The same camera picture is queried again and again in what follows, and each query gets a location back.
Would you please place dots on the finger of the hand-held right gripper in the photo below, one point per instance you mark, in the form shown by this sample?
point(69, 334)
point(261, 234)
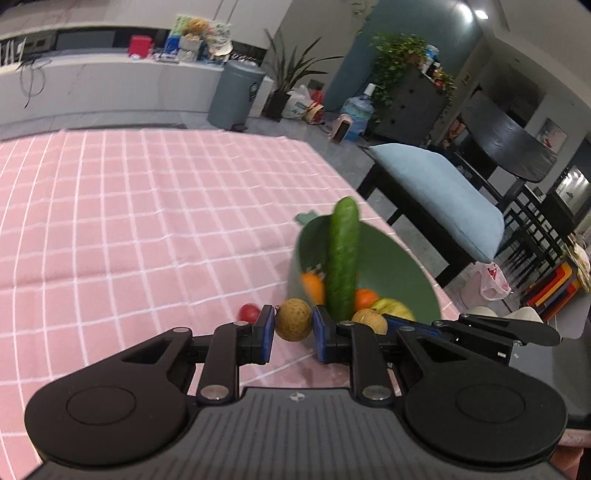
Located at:
point(461, 328)

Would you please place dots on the light blue seat cushion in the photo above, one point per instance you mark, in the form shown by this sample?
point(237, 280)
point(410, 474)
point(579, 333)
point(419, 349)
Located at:
point(438, 194)

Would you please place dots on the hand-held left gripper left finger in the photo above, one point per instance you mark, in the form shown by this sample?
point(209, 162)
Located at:
point(264, 334)

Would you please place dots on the red box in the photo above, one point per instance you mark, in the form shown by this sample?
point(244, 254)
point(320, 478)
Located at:
point(140, 46)

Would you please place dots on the white TV console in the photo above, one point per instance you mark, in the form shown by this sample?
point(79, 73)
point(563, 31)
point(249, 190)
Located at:
point(115, 87)

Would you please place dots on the dark cabinet with ivy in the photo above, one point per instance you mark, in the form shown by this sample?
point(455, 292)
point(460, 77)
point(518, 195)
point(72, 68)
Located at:
point(397, 60)

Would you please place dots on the large yellow-green pear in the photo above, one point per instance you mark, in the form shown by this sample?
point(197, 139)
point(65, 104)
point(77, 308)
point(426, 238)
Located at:
point(392, 308)

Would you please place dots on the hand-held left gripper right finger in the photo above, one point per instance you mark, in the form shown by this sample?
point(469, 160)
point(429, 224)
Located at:
point(321, 334)

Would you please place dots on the green colander bowl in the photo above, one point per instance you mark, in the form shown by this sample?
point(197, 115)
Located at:
point(392, 267)

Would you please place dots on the white plastic bag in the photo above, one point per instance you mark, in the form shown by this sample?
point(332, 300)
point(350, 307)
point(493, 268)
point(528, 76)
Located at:
point(295, 102)
point(489, 284)

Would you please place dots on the tall-leaved potted plant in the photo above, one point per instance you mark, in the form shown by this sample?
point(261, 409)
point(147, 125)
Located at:
point(288, 69)

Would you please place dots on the small pink heater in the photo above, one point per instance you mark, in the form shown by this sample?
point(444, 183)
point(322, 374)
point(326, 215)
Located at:
point(340, 129)

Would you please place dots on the white plastic bottle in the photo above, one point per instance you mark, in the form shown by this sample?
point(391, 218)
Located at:
point(431, 56)

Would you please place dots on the hanging vine plant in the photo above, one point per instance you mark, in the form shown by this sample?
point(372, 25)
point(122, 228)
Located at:
point(364, 8)

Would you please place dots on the dark drawer cabinet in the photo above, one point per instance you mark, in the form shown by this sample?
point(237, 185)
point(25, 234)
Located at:
point(411, 108)

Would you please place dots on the red plum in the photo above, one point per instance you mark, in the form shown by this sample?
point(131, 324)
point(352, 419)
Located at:
point(249, 313)

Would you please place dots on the framed wall picture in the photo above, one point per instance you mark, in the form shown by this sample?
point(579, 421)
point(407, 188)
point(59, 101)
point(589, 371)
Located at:
point(553, 134)

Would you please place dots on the orange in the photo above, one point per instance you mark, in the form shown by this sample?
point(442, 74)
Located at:
point(314, 287)
point(366, 299)

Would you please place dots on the colourful striped mat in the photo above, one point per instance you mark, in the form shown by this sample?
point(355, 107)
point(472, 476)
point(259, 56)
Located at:
point(554, 290)

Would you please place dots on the black dining chair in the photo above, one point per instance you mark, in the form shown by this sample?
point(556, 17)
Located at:
point(535, 230)

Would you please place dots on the blue water jug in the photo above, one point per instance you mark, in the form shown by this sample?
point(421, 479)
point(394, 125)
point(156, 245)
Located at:
point(358, 113)

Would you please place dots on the white router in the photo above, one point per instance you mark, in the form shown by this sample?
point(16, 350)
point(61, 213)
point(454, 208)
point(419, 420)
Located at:
point(11, 50)

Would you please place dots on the green cucumber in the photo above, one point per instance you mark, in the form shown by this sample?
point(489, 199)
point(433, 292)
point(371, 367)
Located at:
point(342, 258)

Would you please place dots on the grey trash bin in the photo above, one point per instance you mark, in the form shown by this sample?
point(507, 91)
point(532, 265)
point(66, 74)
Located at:
point(235, 94)

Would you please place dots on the black wooden chair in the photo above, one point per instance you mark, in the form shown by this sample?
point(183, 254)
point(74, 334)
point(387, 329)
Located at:
point(503, 134)

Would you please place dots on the red bag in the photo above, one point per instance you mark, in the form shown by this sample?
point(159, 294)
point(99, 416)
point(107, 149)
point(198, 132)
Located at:
point(315, 110)

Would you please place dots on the teddy bear bouquet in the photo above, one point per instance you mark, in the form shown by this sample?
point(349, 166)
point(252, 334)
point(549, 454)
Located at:
point(194, 39)

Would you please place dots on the cream fabric item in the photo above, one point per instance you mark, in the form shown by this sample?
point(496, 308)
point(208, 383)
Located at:
point(221, 47)

